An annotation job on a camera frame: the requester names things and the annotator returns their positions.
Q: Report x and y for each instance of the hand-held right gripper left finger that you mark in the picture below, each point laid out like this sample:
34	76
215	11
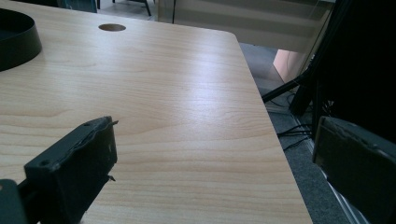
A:
74	161

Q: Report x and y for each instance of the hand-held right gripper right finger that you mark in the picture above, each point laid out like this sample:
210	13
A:
358	165

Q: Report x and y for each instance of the black round tray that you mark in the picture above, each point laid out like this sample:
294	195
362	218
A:
15	40

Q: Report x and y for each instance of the black tripod stand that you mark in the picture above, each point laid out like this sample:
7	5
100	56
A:
292	84

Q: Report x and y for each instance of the black chair legs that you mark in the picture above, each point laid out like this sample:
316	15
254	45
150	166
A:
130	4

